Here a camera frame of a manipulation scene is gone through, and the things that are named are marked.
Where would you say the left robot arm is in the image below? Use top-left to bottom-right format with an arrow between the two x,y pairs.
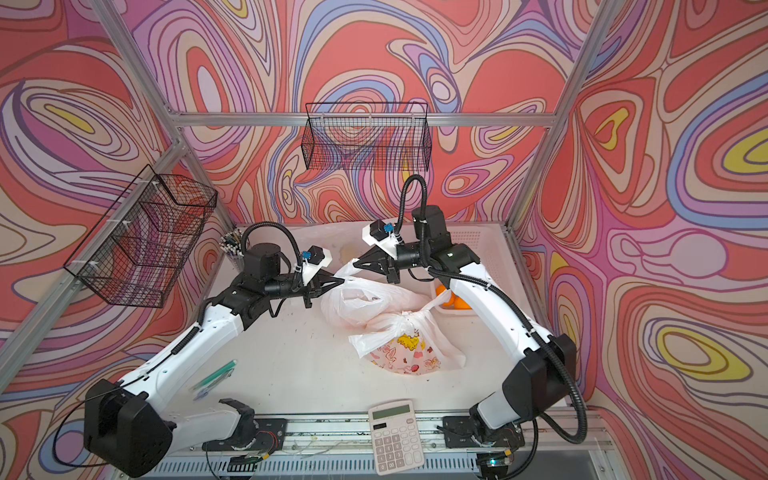
83,243 -> 344,478

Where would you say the black wire basket rear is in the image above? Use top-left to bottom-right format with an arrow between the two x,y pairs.
301,100 -> 432,173

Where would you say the black wire basket left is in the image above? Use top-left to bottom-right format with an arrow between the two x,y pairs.
63,165 -> 218,308

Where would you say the black wire basket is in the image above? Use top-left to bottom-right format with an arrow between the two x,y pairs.
301,100 -> 432,173
63,165 -> 218,308

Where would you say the pink desk calculator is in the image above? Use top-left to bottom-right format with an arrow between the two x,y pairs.
368,399 -> 425,476

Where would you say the green pen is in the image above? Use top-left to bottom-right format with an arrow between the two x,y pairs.
190,360 -> 237,401

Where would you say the metal pen cup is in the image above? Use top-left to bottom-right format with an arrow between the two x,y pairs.
219,228 -> 244,272

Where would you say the white printed plastic bag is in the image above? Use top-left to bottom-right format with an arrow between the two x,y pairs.
348,290 -> 466,376

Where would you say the bottom edge orange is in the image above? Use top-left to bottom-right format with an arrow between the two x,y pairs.
435,284 -> 472,311

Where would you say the white plastic basket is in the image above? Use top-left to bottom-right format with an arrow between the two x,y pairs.
429,223 -> 517,316

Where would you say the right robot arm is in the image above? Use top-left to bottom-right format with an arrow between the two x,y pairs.
354,205 -> 588,444

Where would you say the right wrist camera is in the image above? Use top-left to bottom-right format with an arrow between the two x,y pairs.
362,220 -> 399,258

